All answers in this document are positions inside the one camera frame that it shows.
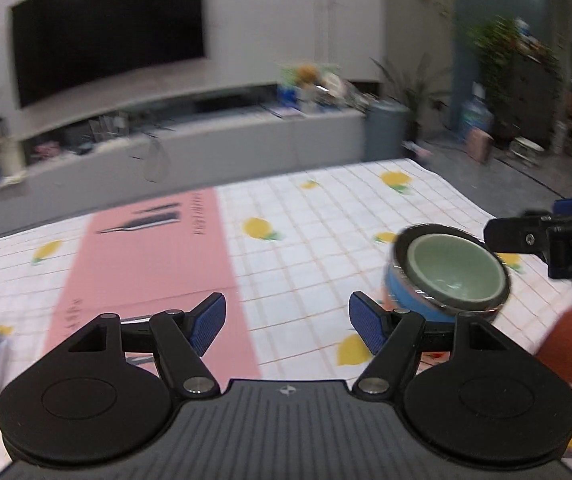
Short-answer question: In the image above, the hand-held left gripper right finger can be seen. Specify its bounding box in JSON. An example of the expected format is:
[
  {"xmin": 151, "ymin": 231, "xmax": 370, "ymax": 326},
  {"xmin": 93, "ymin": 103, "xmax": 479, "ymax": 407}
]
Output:
[{"xmin": 349, "ymin": 291, "xmax": 509, "ymax": 397}]

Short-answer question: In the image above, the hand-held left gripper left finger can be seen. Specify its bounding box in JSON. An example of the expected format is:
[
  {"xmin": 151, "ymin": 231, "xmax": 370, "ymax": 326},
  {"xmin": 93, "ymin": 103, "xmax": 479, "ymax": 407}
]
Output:
[{"xmin": 68, "ymin": 292, "xmax": 227, "ymax": 397}]

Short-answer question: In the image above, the blue steel bowl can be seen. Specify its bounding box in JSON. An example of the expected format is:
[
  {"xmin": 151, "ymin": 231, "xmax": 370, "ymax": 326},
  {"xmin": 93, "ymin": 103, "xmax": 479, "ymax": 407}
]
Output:
[{"xmin": 383, "ymin": 222, "xmax": 511, "ymax": 322}]

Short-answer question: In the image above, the green ceramic bowl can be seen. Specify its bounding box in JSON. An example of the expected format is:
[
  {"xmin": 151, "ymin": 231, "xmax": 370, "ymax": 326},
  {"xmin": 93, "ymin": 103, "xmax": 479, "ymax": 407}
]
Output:
[{"xmin": 406, "ymin": 235, "xmax": 504, "ymax": 307}]

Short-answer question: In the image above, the orange steel bowl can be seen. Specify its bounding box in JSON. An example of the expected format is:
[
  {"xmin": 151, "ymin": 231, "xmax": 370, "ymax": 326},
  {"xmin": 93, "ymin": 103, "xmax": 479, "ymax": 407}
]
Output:
[{"xmin": 380, "ymin": 280, "xmax": 459, "ymax": 365}]

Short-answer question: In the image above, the white stool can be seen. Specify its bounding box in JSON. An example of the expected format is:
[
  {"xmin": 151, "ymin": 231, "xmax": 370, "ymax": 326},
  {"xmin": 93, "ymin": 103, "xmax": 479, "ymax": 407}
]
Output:
[{"xmin": 508, "ymin": 137, "xmax": 546, "ymax": 166}]

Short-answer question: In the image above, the pink heater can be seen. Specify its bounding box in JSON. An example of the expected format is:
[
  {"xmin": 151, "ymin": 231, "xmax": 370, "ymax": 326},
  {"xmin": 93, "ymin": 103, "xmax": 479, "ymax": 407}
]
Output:
[{"xmin": 468, "ymin": 127, "xmax": 491, "ymax": 163}]

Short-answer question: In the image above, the lemon print checked tablecloth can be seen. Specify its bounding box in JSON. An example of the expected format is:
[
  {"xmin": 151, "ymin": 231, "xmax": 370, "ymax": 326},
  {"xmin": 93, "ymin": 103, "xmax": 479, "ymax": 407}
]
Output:
[{"xmin": 0, "ymin": 157, "xmax": 572, "ymax": 480}]

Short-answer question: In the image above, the dark cabinet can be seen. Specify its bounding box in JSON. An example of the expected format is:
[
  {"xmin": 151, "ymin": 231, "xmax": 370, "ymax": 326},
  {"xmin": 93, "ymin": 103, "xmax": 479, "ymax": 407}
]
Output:
[{"xmin": 496, "ymin": 50, "xmax": 566, "ymax": 146}]

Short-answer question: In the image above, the blue water jug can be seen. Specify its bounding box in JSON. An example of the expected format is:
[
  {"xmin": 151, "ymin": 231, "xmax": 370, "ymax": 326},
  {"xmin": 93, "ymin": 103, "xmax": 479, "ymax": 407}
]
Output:
[{"xmin": 460, "ymin": 97, "xmax": 494, "ymax": 136}]

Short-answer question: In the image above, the grey marble television cabinet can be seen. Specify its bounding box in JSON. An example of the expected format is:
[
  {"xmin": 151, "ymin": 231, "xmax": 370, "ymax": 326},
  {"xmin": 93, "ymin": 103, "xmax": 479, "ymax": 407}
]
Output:
[{"xmin": 0, "ymin": 105, "xmax": 367, "ymax": 246}]

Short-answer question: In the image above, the grey trash can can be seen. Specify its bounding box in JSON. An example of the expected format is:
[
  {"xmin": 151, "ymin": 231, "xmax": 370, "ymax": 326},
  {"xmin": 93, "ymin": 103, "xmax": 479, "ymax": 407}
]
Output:
[{"xmin": 363, "ymin": 100, "xmax": 411, "ymax": 161}]

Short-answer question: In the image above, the long leaf potted plant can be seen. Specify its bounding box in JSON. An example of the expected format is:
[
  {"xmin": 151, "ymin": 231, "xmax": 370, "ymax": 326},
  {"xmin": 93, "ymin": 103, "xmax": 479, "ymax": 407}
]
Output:
[{"xmin": 371, "ymin": 55, "xmax": 454, "ymax": 146}]

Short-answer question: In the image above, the ivy plant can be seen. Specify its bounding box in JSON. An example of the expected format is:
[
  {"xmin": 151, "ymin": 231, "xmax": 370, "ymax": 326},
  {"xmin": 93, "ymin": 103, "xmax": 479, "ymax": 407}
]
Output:
[{"xmin": 468, "ymin": 17, "xmax": 561, "ymax": 111}]

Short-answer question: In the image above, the white vase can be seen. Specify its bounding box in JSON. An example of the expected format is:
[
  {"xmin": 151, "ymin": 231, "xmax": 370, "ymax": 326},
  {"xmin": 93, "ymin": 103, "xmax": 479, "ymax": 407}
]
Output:
[{"xmin": 0, "ymin": 137, "xmax": 24, "ymax": 176}]

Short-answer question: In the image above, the black wall television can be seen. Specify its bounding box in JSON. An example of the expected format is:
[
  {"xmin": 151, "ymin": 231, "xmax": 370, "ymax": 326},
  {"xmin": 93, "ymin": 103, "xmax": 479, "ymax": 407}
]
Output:
[{"xmin": 11, "ymin": 0, "xmax": 205, "ymax": 109}]

